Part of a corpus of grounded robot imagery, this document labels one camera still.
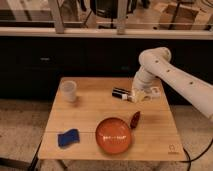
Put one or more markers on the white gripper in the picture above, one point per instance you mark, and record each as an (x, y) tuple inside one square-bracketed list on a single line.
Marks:
[(155, 91)]

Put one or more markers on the clear plastic bottle white cap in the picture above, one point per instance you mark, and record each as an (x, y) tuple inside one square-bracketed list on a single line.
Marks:
[(135, 97)]

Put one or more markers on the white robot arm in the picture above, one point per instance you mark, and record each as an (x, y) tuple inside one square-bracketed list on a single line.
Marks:
[(156, 63)]

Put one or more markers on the dark red chili pepper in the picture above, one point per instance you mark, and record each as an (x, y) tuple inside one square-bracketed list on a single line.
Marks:
[(135, 120)]

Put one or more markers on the black rectangular box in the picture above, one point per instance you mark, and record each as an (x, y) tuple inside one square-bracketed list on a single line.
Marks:
[(120, 93)]

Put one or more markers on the orange round plate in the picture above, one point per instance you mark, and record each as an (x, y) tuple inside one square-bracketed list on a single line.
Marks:
[(113, 135)]

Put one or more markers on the wooden folding table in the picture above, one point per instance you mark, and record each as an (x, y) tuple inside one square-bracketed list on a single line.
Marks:
[(72, 126)]

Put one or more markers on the white plastic cup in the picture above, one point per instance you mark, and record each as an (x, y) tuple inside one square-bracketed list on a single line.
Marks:
[(68, 90)]

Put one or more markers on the blue sponge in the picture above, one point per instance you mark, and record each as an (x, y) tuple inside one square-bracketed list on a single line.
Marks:
[(68, 137)]

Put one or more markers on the cardboard box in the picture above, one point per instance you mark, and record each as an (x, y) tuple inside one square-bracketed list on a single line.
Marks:
[(181, 18)]

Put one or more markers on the black office chair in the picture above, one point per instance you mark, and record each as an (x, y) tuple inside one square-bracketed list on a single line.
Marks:
[(103, 13)]

